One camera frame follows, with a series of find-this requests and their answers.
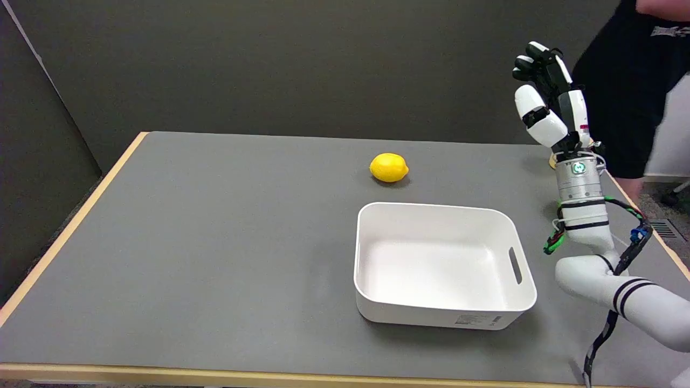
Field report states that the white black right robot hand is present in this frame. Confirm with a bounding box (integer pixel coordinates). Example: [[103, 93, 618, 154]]
[[512, 41, 595, 162]]

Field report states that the yellow lemon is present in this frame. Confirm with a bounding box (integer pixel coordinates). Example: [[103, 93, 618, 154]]
[[370, 153, 410, 183]]

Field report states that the person in black clothes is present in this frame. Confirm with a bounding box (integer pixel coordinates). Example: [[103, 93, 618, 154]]
[[570, 0, 690, 201]]

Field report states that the black chair base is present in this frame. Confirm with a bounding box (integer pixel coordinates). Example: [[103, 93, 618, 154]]
[[661, 181, 690, 207]]

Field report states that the floor vent grille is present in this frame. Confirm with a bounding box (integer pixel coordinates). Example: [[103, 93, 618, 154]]
[[649, 220, 684, 241]]

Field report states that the white plastic bin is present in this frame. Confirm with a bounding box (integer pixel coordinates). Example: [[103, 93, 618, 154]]
[[354, 202, 537, 330]]

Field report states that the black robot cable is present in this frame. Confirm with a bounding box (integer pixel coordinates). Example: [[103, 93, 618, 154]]
[[543, 197, 654, 387]]

